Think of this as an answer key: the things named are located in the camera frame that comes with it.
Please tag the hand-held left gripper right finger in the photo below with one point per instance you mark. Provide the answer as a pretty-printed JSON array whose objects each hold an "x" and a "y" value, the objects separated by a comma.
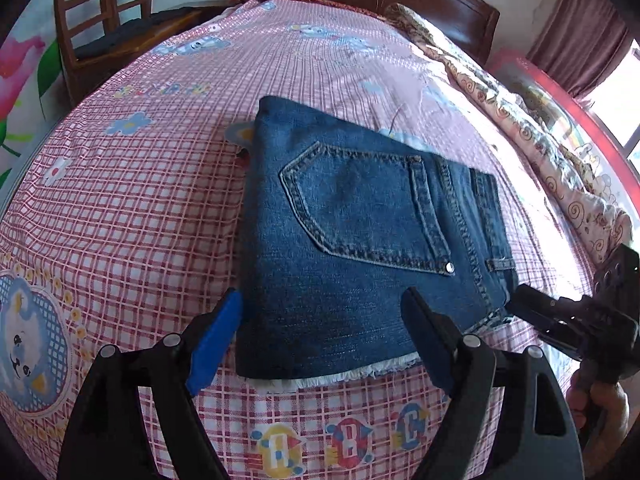
[{"x": 425, "y": 340}]

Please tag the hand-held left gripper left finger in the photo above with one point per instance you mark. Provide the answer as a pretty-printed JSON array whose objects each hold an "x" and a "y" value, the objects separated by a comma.
[{"x": 215, "y": 345}]

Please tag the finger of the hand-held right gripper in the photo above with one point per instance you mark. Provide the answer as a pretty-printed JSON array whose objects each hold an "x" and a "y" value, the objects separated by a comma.
[{"x": 555, "y": 317}]

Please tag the blue denim pants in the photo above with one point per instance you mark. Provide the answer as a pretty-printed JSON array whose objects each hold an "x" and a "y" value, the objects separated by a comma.
[{"x": 350, "y": 240}]

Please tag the person's right hand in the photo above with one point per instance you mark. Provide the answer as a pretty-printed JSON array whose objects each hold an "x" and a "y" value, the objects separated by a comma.
[{"x": 607, "y": 415}]

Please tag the red plaid printed bed sheet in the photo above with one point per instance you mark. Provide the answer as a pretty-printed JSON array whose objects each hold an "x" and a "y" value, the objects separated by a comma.
[{"x": 150, "y": 200}]

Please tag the floral quilt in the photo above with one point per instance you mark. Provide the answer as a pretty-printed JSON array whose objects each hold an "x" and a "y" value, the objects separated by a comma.
[{"x": 540, "y": 135}]

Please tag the window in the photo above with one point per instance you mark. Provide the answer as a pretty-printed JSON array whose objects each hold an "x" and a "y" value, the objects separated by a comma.
[{"x": 617, "y": 95}]

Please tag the mauve curtain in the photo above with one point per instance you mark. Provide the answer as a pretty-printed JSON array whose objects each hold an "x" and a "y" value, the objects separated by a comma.
[{"x": 580, "y": 30}]

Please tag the dark cloth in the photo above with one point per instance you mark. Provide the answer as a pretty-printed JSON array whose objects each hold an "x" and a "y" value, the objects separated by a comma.
[{"x": 130, "y": 32}]

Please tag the wooden chair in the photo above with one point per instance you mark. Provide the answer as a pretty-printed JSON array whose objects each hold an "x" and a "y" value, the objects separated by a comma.
[{"x": 75, "y": 25}]

